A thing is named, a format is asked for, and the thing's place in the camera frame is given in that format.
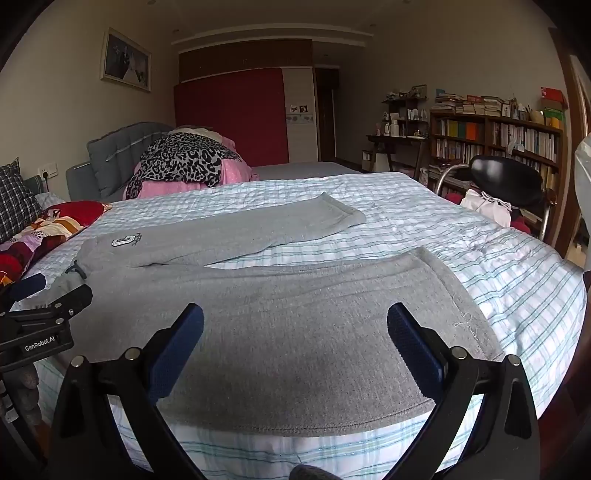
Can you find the wall stickers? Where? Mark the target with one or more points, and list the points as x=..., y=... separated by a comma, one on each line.
x=299, y=113

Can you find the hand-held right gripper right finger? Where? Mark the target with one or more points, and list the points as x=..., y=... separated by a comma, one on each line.
x=413, y=353

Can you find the framed wall photo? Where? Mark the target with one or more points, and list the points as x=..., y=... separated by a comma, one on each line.
x=125, y=60

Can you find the white cloth bag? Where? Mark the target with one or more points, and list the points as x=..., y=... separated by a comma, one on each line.
x=485, y=207

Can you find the stack of books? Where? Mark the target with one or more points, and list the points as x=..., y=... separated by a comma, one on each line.
x=466, y=105

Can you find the leopard print blanket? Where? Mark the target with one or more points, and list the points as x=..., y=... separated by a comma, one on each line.
x=184, y=159

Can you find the dark wooden desk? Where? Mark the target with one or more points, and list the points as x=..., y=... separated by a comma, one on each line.
x=397, y=141

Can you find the black chair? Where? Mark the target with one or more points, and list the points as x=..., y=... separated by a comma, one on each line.
x=508, y=177

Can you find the pink blanket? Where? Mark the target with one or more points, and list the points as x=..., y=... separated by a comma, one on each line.
x=235, y=174

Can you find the red patterned quilt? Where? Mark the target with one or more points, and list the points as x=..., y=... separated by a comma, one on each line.
x=46, y=230

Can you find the white wall socket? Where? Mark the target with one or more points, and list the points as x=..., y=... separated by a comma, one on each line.
x=47, y=170

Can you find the wooden door frame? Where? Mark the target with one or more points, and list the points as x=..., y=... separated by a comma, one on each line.
x=565, y=115

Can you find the dark plaid pillow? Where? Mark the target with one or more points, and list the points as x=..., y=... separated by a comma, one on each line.
x=16, y=198

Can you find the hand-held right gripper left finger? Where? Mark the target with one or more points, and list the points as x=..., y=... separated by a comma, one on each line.
x=178, y=353

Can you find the stack of coloured boxes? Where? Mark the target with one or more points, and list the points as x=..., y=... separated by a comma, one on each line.
x=553, y=108

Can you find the grey padded headboard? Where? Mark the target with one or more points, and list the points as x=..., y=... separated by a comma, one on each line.
x=115, y=152

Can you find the small wooden desk shelf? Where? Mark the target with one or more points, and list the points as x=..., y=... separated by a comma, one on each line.
x=406, y=113

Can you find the bed with plaid sheet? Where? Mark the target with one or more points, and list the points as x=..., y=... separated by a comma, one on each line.
x=461, y=240

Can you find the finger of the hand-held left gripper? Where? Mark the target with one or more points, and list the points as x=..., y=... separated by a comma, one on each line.
x=74, y=300
x=27, y=286

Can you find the wooden bookshelf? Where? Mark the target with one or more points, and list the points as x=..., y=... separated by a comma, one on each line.
x=508, y=138

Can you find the red wardrobe panel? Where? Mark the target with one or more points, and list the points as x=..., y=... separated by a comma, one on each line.
x=231, y=115

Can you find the grey pants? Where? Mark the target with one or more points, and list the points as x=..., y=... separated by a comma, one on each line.
x=277, y=323

